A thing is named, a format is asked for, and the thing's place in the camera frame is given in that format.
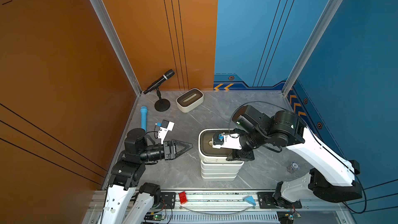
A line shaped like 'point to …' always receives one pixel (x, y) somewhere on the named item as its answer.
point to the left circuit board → (156, 217)
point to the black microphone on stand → (162, 104)
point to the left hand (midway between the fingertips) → (189, 147)
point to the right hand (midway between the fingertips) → (228, 148)
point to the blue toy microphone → (143, 114)
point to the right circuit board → (285, 217)
